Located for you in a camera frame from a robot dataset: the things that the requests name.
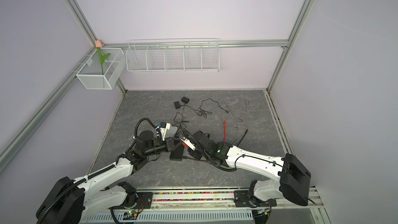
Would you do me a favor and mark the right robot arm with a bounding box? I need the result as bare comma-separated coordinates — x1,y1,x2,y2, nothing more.
179,130,311,206

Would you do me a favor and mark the black power adapter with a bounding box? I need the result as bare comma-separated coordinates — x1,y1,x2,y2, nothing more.
181,96,190,104
174,101,181,109

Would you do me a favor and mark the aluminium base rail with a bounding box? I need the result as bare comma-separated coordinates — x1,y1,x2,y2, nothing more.
55,187,330,224

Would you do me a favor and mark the thin black adapter cable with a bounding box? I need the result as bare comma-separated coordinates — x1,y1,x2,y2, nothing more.
183,97,229,119

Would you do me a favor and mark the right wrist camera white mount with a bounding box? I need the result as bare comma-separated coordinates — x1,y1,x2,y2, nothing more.
179,136,196,150

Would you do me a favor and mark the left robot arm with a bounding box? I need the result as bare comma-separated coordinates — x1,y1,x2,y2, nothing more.
36,118,179,224

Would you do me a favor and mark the black power adapter far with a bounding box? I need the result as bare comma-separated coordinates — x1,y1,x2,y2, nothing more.
181,96,190,104

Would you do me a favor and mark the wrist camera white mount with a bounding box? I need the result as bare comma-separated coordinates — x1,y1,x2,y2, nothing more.
156,122,174,141
179,136,196,150

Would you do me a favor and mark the white network switch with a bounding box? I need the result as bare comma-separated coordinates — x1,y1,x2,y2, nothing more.
169,126,178,137

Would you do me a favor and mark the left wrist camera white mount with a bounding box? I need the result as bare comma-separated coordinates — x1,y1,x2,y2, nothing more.
156,122,174,141

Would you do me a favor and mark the white wire wall basket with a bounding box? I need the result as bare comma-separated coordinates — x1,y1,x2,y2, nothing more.
126,38,220,73

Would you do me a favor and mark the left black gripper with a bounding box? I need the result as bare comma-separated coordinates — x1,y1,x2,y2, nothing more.
144,137,184,158

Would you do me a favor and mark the black power adapter near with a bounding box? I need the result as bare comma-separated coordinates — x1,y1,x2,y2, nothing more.
174,101,181,109

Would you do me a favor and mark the black ribbed network switch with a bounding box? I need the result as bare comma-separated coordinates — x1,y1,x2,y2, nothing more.
170,145,184,161

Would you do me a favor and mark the artificial pink tulip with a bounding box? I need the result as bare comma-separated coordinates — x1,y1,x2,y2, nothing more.
95,40,110,75

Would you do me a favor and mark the white mesh box basket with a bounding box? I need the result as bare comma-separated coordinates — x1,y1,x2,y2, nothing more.
76,48,126,90

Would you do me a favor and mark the black power plug cable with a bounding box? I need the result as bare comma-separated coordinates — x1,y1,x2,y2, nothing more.
173,103,190,134

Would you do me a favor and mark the black ethernet cable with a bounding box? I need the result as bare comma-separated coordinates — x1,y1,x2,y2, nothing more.
183,128,249,162

